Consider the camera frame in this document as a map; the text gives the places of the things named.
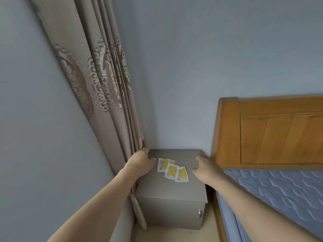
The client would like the person's right hand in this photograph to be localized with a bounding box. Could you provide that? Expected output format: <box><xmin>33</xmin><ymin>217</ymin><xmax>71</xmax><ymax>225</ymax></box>
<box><xmin>192</xmin><ymin>155</ymin><xmax>225</xmax><ymax>185</ymax></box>

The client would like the person's right forearm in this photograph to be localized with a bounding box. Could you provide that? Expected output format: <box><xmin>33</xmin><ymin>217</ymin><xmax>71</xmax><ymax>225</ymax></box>
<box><xmin>206</xmin><ymin>171</ymin><xmax>319</xmax><ymax>242</ymax></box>

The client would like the beige patterned curtain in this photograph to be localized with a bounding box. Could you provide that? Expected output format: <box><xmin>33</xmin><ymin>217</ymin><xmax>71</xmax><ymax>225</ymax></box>
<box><xmin>30</xmin><ymin>0</ymin><xmax>148</xmax><ymax>231</ymax></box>

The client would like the person's left forearm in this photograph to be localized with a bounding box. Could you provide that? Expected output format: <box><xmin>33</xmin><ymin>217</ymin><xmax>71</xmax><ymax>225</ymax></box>
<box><xmin>47</xmin><ymin>165</ymin><xmax>137</xmax><ymax>242</ymax></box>

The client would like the grey bedside cabinet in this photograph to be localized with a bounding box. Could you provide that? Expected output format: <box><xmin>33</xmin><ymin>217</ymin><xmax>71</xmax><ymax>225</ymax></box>
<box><xmin>134</xmin><ymin>149</ymin><xmax>209</xmax><ymax>231</ymax></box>

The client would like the blue quilted mattress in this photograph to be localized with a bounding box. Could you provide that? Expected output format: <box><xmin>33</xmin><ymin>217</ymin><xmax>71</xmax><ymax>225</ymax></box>
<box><xmin>216</xmin><ymin>169</ymin><xmax>323</xmax><ymax>242</ymax></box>

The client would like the person's left hand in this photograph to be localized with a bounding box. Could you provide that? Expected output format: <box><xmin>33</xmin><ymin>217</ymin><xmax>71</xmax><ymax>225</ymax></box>
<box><xmin>125</xmin><ymin>148</ymin><xmax>156</xmax><ymax>180</ymax></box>

